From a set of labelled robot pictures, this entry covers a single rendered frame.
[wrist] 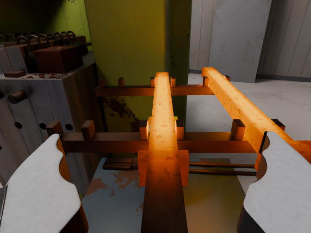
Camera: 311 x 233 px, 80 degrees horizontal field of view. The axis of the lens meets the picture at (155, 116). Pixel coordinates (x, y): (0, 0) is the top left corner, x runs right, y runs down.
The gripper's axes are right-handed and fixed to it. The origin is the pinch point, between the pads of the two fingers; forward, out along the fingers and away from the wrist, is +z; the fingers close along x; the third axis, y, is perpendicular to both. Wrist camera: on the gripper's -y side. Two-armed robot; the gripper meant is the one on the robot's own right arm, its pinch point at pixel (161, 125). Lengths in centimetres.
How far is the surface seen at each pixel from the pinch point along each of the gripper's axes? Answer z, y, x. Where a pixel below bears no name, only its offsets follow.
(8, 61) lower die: 45, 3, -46
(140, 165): 1.4, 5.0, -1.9
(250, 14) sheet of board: 333, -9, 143
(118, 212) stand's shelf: 15.9, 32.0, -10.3
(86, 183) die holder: 37, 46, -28
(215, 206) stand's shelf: 17.5, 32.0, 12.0
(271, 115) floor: 189, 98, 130
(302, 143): 3.5, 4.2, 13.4
